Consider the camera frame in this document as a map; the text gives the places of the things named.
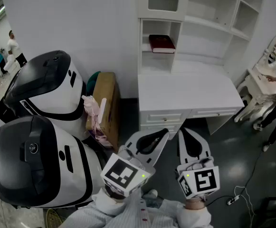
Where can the dark green round cushion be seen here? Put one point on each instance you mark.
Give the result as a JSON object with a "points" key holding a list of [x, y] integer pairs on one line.
{"points": [[92, 79]]}

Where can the person's striped white shirt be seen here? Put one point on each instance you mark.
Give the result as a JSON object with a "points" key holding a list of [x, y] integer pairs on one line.
{"points": [[133, 215]]}

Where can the person's right forearm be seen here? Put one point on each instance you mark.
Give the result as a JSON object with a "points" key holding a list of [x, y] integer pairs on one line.
{"points": [[194, 204]]}

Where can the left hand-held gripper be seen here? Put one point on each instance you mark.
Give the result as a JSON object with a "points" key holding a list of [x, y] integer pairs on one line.
{"points": [[121, 174]]}

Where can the white frosted glass cabinet door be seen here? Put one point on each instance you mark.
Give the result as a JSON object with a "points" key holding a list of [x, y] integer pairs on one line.
{"points": [[143, 1]]}

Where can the large brown cardboard box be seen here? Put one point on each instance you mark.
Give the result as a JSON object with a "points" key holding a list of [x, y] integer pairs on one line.
{"points": [[107, 87]]}

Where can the person's left forearm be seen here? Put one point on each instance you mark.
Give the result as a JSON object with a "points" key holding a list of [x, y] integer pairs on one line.
{"points": [[107, 202]]}

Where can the white shelf compartment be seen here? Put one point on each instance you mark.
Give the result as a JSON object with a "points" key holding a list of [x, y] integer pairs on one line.
{"points": [[159, 27]]}

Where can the pink cloth bundle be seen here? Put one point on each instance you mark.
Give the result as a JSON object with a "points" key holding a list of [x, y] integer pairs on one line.
{"points": [[90, 107]]}

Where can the white power strip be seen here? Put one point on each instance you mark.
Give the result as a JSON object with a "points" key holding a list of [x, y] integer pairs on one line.
{"points": [[233, 200]]}

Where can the white desk with shelf hutch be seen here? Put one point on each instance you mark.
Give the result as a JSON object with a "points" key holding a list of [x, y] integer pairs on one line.
{"points": [[187, 91]]}

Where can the person's grey shoe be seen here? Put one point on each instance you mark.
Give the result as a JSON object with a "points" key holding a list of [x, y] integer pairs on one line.
{"points": [[152, 193]]}

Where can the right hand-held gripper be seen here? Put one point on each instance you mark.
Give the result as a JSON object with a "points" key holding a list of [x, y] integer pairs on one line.
{"points": [[205, 180]]}

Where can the pale pink flat stick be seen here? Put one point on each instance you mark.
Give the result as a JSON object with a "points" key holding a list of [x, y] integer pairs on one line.
{"points": [[102, 109]]}

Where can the white carved dressing table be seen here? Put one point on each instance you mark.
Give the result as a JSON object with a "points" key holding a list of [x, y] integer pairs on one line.
{"points": [[263, 89]]}

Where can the dark red hardcover book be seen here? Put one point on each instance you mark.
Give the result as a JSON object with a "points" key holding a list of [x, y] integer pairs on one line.
{"points": [[161, 43]]}

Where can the white and black robot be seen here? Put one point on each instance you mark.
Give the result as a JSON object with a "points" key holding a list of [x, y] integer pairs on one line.
{"points": [[52, 96], [80, 170]]}

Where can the dark brown wrist watch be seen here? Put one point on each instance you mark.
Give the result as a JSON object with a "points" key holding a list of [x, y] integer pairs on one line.
{"points": [[115, 193]]}

